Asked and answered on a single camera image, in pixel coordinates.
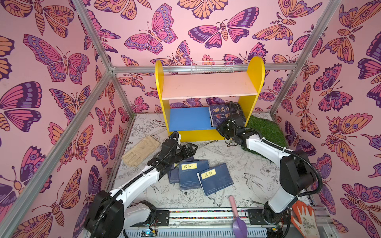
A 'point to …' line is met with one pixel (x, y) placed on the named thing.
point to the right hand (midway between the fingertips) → (215, 124)
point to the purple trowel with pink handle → (239, 226)
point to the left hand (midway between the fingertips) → (194, 147)
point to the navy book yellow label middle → (188, 177)
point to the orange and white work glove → (305, 220)
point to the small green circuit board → (148, 233)
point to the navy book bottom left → (173, 174)
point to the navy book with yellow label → (215, 179)
